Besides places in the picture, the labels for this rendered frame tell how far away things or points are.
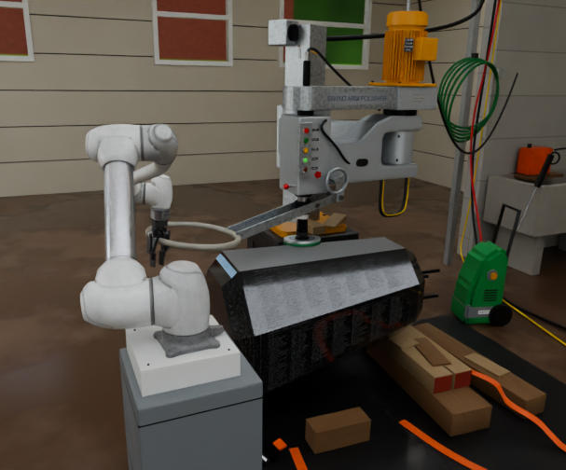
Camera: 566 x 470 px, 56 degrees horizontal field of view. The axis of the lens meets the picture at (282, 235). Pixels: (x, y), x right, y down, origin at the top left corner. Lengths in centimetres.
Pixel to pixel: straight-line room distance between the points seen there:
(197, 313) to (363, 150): 167
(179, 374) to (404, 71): 218
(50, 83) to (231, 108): 272
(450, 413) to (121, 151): 200
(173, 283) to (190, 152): 722
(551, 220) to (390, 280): 266
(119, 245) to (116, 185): 23
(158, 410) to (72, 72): 717
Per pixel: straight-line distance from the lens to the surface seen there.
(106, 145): 198
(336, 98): 291
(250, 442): 188
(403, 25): 324
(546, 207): 523
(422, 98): 327
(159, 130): 198
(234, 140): 903
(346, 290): 276
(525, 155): 565
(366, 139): 307
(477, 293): 410
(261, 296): 258
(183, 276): 168
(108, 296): 170
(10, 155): 858
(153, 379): 171
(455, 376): 305
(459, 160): 518
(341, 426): 272
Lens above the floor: 174
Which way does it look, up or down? 17 degrees down
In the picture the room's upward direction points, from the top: 1 degrees clockwise
